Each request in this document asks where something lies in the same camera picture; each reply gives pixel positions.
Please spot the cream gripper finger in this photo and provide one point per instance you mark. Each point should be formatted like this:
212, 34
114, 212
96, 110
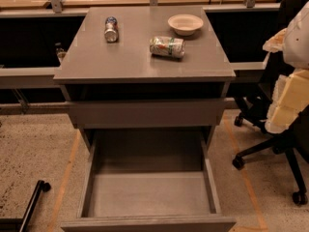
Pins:
290, 96

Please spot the blue silver redbull can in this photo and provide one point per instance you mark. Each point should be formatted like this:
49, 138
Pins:
111, 33

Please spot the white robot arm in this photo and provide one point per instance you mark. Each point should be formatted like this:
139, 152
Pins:
293, 41

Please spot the closed grey top drawer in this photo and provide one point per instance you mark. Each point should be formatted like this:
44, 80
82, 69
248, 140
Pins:
146, 114

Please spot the grey drawer cabinet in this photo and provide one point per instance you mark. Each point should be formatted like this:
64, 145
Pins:
97, 71

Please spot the open grey middle drawer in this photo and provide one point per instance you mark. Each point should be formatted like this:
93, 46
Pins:
149, 181

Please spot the black office chair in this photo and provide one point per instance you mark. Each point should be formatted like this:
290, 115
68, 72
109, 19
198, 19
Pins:
295, 139

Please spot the small bottle behind cabinet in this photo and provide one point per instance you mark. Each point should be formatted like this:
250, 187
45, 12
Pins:
60, 52

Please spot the black metal cart leg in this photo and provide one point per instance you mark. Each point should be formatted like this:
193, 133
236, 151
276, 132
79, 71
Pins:
21, 224

